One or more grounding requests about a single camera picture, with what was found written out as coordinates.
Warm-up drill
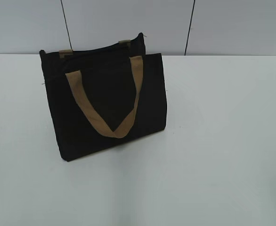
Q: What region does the black bag with tan handles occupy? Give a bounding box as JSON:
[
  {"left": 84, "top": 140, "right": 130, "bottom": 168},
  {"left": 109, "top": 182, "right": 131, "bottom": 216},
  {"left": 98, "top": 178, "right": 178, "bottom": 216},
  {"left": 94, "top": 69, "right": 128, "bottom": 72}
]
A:
[{"left": 39, "top": 33, "right": 167, "bottom": 161}]

